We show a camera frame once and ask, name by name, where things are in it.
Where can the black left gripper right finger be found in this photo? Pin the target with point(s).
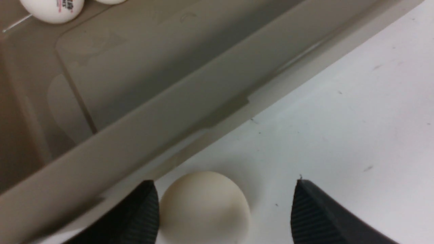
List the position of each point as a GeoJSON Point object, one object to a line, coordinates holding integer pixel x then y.
{"type": "Point", "coordinates": [316, 218]}

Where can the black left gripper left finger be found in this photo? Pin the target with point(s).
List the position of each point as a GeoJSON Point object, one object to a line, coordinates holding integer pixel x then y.
{"type": "Point", "coordinates": [134, 220]}

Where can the tan plastic storage bin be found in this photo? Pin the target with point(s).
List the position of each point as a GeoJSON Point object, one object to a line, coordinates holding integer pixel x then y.
{"type": "Point", "coordinates": [137, 88]}

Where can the white ping-pong ball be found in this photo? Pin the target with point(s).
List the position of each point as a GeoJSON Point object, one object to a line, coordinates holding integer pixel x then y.
{"type": "Point", "coordinates": [111, 2]}
{"type": "Point", "coordinates": [204, 208]}
{"type": "Point", "coordinates": [54, 11]}

